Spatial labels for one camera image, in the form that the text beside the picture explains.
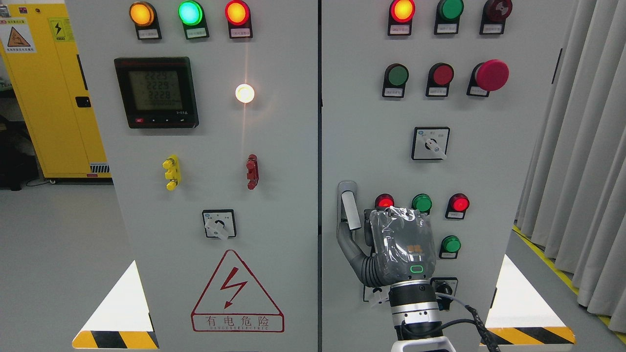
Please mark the silver cabinet door handle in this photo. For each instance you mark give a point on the silver cabinet door handle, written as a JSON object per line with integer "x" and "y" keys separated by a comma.
{"x": 347, "y": 210}

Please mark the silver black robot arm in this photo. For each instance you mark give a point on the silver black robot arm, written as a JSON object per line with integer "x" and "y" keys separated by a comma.
{"x": 416, "y": 320}

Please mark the grey left cabinet door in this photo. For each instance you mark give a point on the grey left cabinet door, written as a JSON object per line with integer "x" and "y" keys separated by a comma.
{"x": 277, "y": 222}

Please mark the grey cabinet door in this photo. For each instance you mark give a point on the grey cabinet door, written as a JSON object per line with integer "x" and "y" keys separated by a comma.
{"x": 277, "y": 222}
{"x": 430, "y": 113}

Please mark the grey right cabinet door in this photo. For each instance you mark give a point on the grey right cabinet door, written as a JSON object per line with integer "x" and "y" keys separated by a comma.
{"x": 430, "y": 113}

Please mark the red indicator lamp left door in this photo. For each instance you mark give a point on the red indicator lamp left door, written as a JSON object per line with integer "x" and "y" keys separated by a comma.
{"x": 239, "y": 20}

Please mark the red lamp top right door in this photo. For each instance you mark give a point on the red lamp top right door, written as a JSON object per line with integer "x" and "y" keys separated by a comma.
{"x": 400, "y": 20}

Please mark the green indicator lamp left door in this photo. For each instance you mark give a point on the green indicator lamp left door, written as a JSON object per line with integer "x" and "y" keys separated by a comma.
{"x": 193, "y": 19}

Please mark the green lamp top right door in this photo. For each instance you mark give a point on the green lamp top right door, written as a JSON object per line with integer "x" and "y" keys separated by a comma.
{"x": 448, "y": 13}

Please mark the amber indicator lamp left door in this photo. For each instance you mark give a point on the amber indicator lamp left door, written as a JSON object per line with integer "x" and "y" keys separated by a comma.
{"x": 145, "y": 19}

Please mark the red terminal connector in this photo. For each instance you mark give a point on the red terminal connector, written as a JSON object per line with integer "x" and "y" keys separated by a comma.
{"x": 252, "y": 175}

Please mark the lit red lamp left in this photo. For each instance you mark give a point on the lit red lamp left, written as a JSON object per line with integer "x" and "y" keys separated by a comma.
{"x": 383, "y": 201}

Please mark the lit red lamp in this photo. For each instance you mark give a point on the lit red lamp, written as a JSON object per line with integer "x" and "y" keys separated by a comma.
{"x": 383, "y": 201}
{"x": 457, "y": 207}

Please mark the white lit indicator lamp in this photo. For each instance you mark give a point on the white lit indicator lamp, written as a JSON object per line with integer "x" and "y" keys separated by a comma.
{"x": 245, "y": 93}

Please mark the green lamp middle row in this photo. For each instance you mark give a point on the green lamp middle row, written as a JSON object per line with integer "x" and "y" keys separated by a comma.
{"x": 422, "y": 203}

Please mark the green push button upper row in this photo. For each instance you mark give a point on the green push button upper row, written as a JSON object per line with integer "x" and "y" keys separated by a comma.
{"x": 394, "y": 81}

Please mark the yellow terminal connector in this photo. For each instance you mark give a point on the yellow terminal connector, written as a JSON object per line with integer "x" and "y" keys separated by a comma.
{"x": 172, "y": 174}

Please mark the lit red lamp right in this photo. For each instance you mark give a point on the lit red lamp right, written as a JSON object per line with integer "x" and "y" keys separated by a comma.
{"x": 457, "y": 207}

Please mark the red electric hazard warning sticker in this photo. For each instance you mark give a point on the red electric hazard warning sticker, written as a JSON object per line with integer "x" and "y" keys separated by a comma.
{"x": 235, "y": 301}

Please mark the green push button lower right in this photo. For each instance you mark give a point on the green push button lower right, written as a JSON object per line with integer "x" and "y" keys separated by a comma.
{"x": 450, "y": 247}

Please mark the red push button upper row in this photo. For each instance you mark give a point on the red push button upper row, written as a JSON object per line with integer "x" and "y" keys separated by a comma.
{"x": 439, "y": 78}

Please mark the black digital power meter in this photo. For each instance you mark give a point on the black digital power meter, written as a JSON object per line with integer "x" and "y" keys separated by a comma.
{"x": 157, "y": 92}

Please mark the red mushroom emergency stop button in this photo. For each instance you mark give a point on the red mushroom emergency stop button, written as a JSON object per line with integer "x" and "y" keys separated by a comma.
{"x": 487, "y": 77}

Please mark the dark red buzzer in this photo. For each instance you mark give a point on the dark red buzzer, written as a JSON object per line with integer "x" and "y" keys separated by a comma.
{"x": 494, "y": 16}

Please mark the grey curtain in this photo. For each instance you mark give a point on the grey curtain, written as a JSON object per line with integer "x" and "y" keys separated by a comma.
{"x": 574, "y": 197}

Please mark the yellow safety cabinet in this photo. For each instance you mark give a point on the yellow safety cabinet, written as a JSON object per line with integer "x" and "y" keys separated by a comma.
{"x": 39, "y": 49}

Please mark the left door rotary selector switch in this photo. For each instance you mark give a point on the left door rotary selector switch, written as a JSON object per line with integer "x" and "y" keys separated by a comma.
{"x": 219, "y": 223}

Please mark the right door upper rotary switch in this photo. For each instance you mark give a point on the right door upper rotary switch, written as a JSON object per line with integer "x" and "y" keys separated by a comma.
{"x": 430, "y": 143}

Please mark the white lower rotary selector switch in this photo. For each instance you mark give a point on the white lower rotary selector switch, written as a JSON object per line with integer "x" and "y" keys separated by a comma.
{"x": 375, "y": 296}

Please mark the black key selector switch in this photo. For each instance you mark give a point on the black key selector switch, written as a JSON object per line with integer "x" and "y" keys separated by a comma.
{"x": 445, "y": 286}

